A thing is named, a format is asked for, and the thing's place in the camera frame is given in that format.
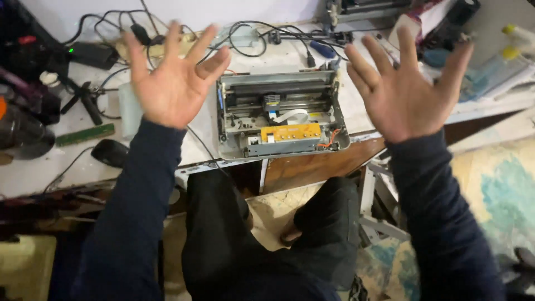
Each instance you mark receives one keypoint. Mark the green circuit board strip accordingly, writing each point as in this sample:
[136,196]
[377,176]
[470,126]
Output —
[85,134]

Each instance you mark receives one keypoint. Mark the black mains plug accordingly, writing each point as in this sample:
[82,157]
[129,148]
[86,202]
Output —
[140,34]

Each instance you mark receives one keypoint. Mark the black small tripod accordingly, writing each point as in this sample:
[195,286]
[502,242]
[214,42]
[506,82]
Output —
[88,102]

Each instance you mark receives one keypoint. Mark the orange circuit board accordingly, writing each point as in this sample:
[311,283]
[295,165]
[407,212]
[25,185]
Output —
[292,132]

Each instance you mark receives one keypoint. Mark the person's right hand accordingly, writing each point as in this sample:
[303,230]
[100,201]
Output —
[403,104]

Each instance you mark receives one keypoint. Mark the white bottle cap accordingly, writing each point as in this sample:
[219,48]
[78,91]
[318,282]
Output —
[50,78]

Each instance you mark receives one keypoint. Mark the black cylinder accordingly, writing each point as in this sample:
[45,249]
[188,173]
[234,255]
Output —
[453,23]

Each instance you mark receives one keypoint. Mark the black blower with orange part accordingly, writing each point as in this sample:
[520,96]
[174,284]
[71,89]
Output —
[23,125]

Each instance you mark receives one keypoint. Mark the person's left hand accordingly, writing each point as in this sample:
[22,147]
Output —
[169,92]

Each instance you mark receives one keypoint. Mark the black power adapter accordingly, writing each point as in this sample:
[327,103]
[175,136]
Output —
[94,55]

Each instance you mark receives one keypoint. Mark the beige and teal rug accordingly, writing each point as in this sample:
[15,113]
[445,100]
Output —
[493,192]

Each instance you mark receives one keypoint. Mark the black bag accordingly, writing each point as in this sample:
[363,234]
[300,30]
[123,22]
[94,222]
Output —
[25,37]

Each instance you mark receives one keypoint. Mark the pale yellow box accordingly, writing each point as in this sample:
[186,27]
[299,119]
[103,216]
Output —
[25,267]

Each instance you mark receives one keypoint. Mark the opened grey printer chassis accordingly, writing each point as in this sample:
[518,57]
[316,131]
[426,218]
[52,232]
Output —
[246,133]

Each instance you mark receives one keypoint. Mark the red and white packet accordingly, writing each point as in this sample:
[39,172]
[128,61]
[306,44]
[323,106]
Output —
[411,21]

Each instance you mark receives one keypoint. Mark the black print head carriage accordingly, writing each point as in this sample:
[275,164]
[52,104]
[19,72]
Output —
[271,101]

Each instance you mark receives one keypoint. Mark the grey printer mechanism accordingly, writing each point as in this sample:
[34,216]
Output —
[368,12]

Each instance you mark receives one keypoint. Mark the black computer mouse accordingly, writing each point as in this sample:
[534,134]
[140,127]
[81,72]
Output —
[109,153]

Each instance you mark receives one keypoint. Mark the person's foot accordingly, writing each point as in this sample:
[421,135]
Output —
[290,236]

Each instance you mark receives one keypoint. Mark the beige power strip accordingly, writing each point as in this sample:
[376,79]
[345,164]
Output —
[156,51]

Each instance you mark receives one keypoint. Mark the black shoe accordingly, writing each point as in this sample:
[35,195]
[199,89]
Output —
[520,267]

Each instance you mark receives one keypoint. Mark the blue round lid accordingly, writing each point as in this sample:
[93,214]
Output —
[437,57]

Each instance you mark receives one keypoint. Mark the person's black trousers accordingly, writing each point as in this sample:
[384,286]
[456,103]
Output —
[217,251]

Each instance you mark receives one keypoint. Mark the white metal frame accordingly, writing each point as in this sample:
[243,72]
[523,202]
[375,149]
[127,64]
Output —
[368,196]

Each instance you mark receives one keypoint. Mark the ink bottle with yellow cap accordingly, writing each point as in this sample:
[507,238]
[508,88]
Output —
[493,75]
[518,37]

